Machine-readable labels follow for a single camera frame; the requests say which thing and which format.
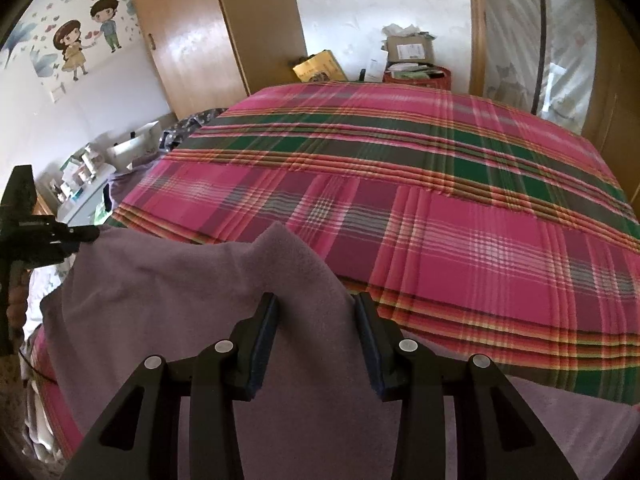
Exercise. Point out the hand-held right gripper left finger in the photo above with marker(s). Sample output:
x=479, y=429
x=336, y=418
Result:
x=262, y=355

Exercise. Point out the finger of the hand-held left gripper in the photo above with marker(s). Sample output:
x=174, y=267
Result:
x=75, y=234

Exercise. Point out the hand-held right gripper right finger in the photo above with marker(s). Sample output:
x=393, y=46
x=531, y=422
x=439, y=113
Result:
x=372, y=355

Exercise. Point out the purple fleece garment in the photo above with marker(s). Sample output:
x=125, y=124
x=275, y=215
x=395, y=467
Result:
x=175, y=285

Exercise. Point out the person's left hand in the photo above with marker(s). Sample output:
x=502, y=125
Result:
x=19, y=300

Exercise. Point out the thin purple cloth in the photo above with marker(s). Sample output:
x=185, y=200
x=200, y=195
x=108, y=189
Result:
x=127, y=182

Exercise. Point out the white cardboard box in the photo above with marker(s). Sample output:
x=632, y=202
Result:
x=135, y=145

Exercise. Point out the grey floral cloth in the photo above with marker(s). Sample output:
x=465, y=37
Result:
x=190, y=122

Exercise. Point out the pink plaid blanket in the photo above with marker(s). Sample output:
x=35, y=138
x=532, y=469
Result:
x=400, y=185

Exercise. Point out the wooden wardrobe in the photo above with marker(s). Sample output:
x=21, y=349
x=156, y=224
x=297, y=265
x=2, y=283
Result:
x=200, y=35

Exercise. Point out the red basket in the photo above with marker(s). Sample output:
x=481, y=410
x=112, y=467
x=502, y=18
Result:
x=430, y=80

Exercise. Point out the white carton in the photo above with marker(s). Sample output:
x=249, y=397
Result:
x=375, y=67

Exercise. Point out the yellow gift box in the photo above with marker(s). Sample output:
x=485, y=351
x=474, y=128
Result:
x=320, y=65

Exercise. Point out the brown cardboard box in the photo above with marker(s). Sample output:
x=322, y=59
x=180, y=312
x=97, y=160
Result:
x=410, y=50

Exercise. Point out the wooden door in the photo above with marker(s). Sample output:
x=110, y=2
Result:
x=615, y=110

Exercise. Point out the translucent door curtain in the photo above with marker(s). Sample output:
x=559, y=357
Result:
x=565, y=35

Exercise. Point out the wall switch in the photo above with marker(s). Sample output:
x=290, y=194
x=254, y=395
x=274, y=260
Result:
x=57, y=93

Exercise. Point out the cartoon wall sticker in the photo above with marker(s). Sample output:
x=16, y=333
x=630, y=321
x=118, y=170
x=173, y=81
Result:
x=75, y=45

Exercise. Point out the wooden door frame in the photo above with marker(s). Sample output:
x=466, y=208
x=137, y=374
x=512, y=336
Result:
x=476, y=35

